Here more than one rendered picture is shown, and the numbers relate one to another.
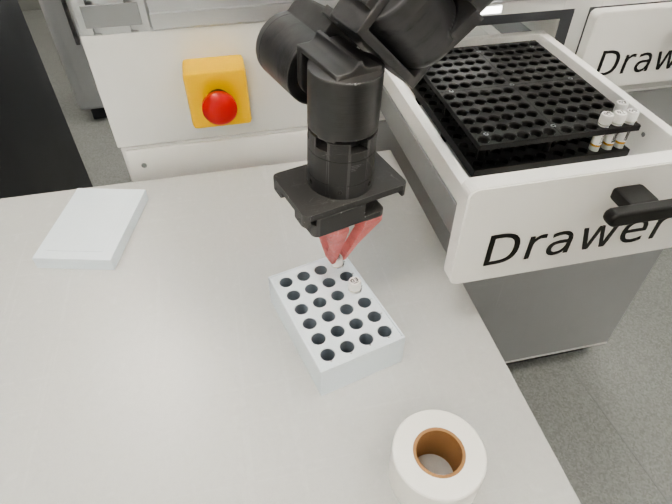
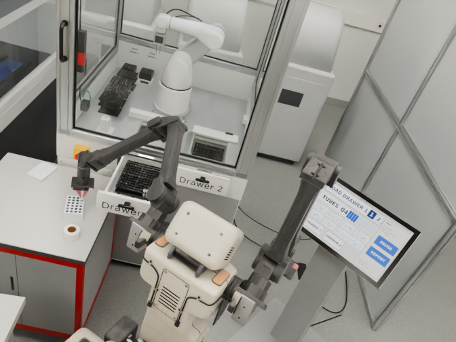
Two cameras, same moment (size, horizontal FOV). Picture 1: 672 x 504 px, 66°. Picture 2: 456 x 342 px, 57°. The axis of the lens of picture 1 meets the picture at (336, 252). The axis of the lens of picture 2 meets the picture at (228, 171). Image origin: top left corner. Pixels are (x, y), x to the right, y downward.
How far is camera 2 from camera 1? 168 cm
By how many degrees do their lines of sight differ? 10
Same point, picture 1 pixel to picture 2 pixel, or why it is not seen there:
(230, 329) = (55, 202)
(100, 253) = (39, 178)
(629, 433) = not seen: hidden behind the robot
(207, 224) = (66, 180)
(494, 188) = (101, 193)
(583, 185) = (119, 198)
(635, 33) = (188, 175)
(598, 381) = not seen: hidden behind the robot
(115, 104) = (59, 146)
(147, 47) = (69, 139)
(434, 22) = (96, 164)
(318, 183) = (77, 180)
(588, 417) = not seen: hidden behind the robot
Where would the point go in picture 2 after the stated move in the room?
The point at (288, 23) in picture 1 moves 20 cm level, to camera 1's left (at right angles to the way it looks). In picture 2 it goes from (83, 153) to (45, 138)
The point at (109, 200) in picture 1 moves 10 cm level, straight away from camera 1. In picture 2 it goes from (48, 167) to (50, 155)
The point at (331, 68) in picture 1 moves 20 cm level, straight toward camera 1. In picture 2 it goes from (80, 165) to (53, 190)
